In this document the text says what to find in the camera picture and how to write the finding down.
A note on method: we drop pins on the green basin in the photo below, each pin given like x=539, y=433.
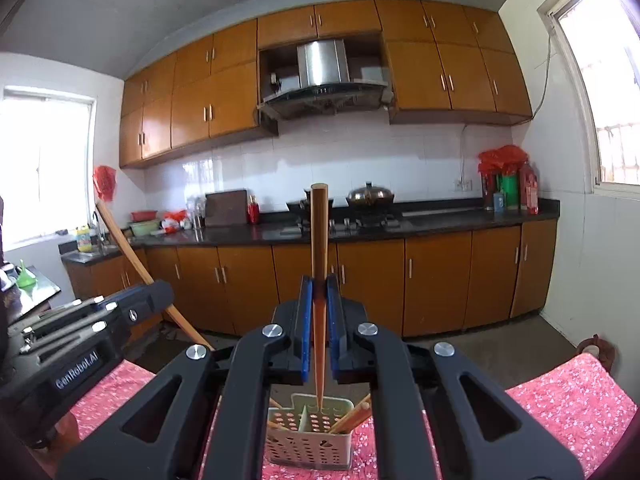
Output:
x=145, y=228

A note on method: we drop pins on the wall socket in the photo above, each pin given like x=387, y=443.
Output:
x=463, y=185

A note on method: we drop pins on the steel range hood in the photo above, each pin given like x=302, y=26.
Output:
x=320, y=65

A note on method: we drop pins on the red plastic bottle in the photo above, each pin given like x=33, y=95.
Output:
x=530, y=190

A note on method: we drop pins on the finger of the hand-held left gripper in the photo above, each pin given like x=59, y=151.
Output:
x=147, y=305

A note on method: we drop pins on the gas stove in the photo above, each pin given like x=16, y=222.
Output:
x=360, y=222

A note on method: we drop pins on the dark cutting board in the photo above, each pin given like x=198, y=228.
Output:
x=226, y=207

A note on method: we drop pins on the red and white plastic bags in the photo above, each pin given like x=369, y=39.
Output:
x=174, y=221

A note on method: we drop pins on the bamboo chopstick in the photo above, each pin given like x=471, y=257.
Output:
x=130, y=255
x=276, y=404
x=273, y=425
x=364, y=402
x=350, y=419
x=319, y=240

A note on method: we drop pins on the green bottle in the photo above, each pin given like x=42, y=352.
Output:
x=510, y=192

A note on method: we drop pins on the red floral tablecloth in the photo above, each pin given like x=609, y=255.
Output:
x=550, y=400

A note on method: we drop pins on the black kitchen countertop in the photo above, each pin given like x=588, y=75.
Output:
x=450, y=215

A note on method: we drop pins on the wooden kitchen cabinets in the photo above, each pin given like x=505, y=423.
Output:
x=435, y=280
x=440, y=60

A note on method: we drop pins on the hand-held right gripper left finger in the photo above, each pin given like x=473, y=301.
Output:
x=306, y=330

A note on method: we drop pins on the black wok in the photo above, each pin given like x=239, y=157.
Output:
x=297, y=206

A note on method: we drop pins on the clear drinking glasses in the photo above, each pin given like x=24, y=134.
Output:
x=196, y=217

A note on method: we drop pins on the pan with lid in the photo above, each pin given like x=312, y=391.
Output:
x=370, y=195

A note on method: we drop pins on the wooden upper kitchen cabinets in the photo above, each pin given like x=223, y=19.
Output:
x=440, y=60

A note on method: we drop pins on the window by sink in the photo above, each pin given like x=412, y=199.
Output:
x=45, y=160

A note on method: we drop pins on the perforated plastic chopstick holder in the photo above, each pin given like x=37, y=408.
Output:
x=310, y=440

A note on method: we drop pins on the side wall window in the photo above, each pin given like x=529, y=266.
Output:
x=600, y=85

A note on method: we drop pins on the brown round object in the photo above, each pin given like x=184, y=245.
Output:
x=595, y=352

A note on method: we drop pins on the metal faucet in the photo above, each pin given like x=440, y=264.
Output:
x=100, y=232

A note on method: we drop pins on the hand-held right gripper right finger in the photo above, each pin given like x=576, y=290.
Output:
x=335, y=330

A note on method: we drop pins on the red basin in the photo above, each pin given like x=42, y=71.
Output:
x=144, y=215

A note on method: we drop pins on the wooden lower kitchen cabinets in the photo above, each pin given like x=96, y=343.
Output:
x=435, y=280

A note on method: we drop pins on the red plastic bag on wall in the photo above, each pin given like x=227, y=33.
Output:
x=105, y=182

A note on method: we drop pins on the blue box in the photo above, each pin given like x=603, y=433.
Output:
x=499, y=203

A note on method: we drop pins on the green funnel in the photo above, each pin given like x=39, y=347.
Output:
x=26, y=277

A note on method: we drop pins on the steel sink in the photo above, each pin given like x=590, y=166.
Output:
x=90, y=256

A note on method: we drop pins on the yellow detergent bottle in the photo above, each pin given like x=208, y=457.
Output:
x=83, y=241

